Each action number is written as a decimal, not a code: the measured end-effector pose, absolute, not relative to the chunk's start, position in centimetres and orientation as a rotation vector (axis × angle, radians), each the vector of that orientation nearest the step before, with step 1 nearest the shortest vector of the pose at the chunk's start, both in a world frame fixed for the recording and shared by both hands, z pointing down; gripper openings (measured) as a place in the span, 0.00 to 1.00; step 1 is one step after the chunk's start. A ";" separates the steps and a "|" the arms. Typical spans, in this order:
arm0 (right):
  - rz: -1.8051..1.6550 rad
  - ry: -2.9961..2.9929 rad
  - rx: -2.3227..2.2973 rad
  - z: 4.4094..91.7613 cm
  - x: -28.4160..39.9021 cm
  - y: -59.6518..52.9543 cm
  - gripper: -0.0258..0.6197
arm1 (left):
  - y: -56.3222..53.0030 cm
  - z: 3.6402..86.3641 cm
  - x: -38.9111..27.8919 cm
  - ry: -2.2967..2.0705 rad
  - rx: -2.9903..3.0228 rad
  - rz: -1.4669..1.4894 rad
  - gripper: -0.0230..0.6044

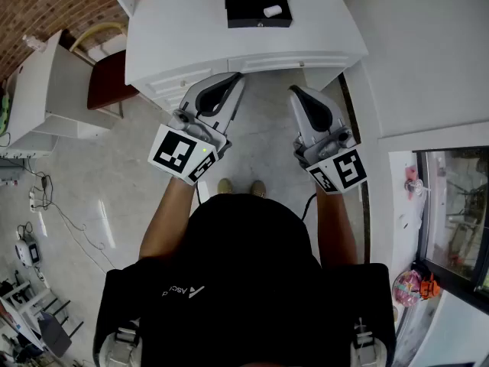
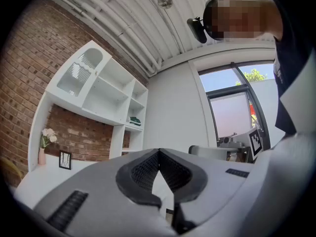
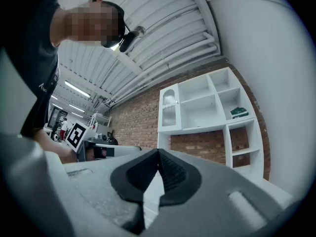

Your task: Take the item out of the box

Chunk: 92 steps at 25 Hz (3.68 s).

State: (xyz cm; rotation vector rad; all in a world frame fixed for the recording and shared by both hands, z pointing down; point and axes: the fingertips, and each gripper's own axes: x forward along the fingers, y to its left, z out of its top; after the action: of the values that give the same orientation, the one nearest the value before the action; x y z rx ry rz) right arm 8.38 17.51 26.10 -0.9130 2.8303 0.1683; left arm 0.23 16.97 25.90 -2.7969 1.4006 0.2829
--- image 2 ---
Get green book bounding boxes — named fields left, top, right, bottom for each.
left=127, top=117, right=142, bottom=127

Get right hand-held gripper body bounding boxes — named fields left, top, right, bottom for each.
left=218, top=128, right=265, bottom=163

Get person's black shirt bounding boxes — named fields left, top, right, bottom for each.
left=266, top=0, right=316, bottom=136

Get white shelf cabinet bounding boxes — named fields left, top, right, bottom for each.
left=28, top=39, right=149, bottom=172

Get yellowish plant leaf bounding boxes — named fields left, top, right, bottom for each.
left=0, top=157, right=23, bottom=182

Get person's head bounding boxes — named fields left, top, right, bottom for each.
left=202, top=0, right=283, bottom=42

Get black picture frame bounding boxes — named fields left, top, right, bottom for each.
left=58, top=151, right=73, bottom=170

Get black-framed window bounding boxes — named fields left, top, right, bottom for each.
left=197, top=62, right=277, bottom=148

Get white flower bouquet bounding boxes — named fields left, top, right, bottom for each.
left=39, top=128, right=58, bottom=149

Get white arched glass cabinet door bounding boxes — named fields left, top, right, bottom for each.
left=52, top=40, right=113, bottom=108

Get pink vase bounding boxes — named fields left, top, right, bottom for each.
left=38, top=147, right=47, bottom=166

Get white ceiling pipes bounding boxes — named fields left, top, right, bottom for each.
left=41, top=0, right=163, bottom=78

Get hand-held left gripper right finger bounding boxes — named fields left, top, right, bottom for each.
left=159, top=148, right=256, bottom=236

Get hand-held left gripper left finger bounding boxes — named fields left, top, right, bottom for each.
left=32, top=148, right=177, bottom=237

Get black head-worn camera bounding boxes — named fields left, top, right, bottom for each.
left=186, top=16, right=208, bottom=44

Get round ceiling fixture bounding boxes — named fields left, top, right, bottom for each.
left=157, top=0, right=174, bottom=9

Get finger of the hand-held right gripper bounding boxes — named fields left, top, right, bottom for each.
left=189, top=145, right=237, bottom=160

